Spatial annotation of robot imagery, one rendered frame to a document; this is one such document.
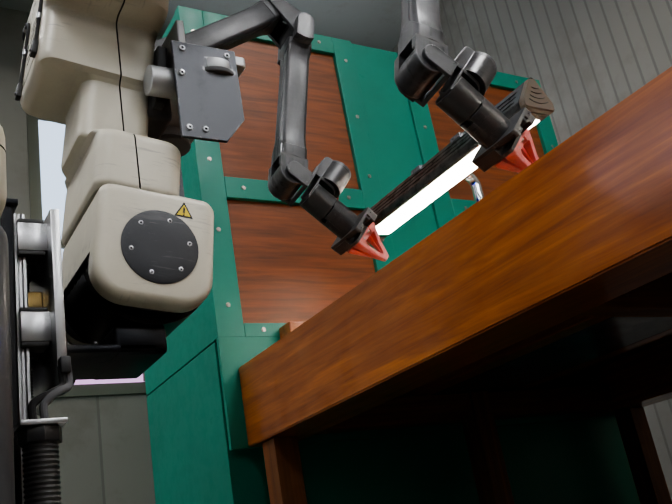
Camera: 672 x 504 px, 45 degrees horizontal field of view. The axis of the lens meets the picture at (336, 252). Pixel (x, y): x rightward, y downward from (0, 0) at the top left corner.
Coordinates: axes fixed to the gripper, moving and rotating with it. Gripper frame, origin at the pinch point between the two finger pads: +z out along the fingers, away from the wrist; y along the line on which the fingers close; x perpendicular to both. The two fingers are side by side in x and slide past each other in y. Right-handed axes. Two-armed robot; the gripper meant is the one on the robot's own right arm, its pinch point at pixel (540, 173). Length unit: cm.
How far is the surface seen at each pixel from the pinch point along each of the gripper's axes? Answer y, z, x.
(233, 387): 91, -5, 17
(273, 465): 81, 10, 30
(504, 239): -1.7, -1.4, 18.1
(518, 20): 145, 21, -256
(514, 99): 15.8, -4.3, -31.1
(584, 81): 120, 55, -218
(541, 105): 12.6, 0.0, -31.0
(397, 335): 27.5, 1.6, 21.7
